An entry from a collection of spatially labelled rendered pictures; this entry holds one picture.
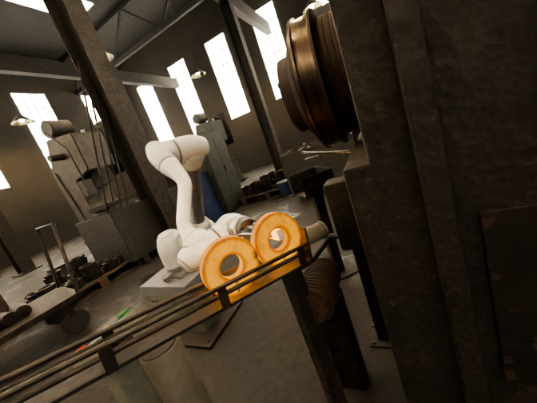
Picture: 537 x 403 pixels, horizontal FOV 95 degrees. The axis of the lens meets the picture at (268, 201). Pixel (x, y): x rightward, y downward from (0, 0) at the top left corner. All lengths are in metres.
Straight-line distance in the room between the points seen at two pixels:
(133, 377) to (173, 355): 0.20
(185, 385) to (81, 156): 5.45
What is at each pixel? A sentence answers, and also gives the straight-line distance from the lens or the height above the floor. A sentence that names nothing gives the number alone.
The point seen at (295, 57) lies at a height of 1.19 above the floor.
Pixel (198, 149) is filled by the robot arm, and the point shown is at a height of 1.07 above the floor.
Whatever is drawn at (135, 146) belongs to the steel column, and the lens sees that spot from 3.82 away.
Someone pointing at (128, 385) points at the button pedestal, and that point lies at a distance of 1.07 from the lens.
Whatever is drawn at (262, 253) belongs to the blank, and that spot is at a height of 0.71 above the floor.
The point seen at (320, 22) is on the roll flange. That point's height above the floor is 1.26.
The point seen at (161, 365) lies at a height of 0.49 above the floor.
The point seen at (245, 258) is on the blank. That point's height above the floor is 0.72.
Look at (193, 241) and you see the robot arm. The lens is 0.94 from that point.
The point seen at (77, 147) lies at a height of 2.11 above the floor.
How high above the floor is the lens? 0.98
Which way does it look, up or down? 13 degrees down
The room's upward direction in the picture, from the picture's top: 20 degrees counter-clockwise
